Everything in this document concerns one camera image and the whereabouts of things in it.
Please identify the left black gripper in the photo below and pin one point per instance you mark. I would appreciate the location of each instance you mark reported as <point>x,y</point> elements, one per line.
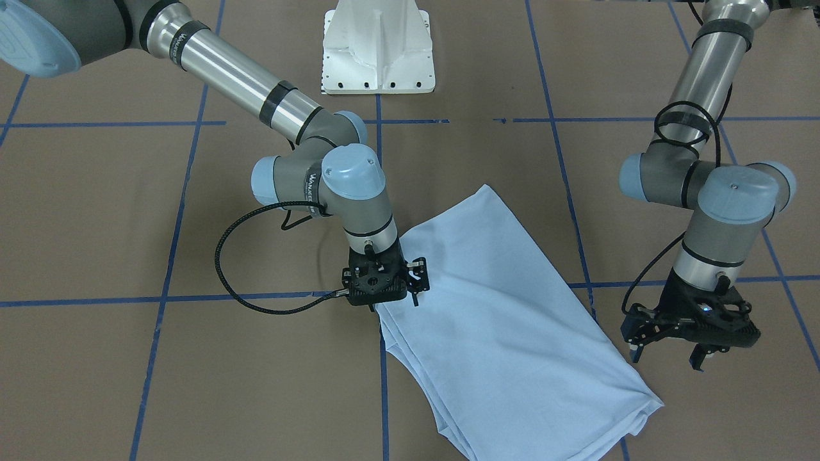
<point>672,296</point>

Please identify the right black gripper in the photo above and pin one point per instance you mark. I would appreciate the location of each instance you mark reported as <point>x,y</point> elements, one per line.
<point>419,271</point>

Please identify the light blue t-shirt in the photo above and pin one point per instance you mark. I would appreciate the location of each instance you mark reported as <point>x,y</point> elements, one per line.
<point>512,364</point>

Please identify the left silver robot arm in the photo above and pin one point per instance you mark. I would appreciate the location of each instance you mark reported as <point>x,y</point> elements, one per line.
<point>682,167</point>

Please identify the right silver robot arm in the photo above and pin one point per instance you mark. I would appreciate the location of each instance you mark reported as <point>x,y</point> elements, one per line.
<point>332,171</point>

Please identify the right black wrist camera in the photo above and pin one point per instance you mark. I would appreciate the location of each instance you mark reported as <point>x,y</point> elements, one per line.
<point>371,282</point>

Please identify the white pedestal column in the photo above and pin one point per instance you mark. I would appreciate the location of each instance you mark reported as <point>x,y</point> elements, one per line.
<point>372,47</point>

